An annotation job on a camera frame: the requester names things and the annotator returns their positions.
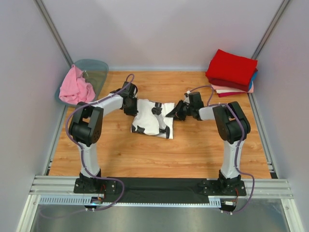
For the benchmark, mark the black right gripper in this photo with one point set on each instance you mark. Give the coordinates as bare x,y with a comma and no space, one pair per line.
176,111

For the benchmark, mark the right aluminium corner post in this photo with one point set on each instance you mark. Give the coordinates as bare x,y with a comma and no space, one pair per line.
275,20

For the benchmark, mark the white t shirt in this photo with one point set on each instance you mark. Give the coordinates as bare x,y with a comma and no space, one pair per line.
152,119

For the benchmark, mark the grey slotted cable duct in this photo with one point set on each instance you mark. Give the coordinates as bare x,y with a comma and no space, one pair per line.
93,201

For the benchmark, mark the aluminium frame rail front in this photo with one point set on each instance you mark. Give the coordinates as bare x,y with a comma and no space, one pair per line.
63,185

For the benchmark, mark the left aluminium side rail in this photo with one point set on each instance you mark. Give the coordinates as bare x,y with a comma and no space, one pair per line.
55,140

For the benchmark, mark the crimson folded t shirt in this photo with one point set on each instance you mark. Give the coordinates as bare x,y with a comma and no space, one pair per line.
220,95

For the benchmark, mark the right aluminium side rail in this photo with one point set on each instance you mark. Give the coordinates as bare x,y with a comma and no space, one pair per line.
263,137

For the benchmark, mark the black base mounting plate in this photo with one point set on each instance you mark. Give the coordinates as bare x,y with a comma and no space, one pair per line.
158,190

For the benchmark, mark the blue folded t shirt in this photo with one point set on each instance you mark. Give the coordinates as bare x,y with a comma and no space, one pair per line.
254,75

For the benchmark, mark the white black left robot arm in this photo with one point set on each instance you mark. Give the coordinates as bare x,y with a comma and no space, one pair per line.
85,130

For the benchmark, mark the aluminium side rail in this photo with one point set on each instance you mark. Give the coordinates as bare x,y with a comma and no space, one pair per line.
55,140
263,137

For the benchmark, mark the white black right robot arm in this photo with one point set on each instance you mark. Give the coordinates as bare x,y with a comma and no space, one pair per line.
233,128

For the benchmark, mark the left aluminium corner post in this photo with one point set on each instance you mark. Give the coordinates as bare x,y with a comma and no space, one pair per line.
51,26

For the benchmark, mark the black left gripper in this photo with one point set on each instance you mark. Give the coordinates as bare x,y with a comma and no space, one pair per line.
134,112

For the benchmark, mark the pink folded t shirt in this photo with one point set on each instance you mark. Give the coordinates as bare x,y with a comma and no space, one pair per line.
248,92

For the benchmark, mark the cream folded t shirt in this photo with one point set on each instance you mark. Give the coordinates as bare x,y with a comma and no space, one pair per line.
221,91

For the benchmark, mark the pink crumpled t shirt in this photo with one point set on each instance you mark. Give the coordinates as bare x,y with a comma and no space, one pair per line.
75,89

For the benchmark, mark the grey-blue plastic bin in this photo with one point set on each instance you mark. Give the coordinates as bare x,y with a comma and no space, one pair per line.
95,73

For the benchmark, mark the dark red folded t shirt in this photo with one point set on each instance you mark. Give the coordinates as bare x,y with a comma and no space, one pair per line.
223,84

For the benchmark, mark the aluminium corner post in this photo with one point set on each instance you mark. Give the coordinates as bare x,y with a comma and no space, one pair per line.
51,26
275,20

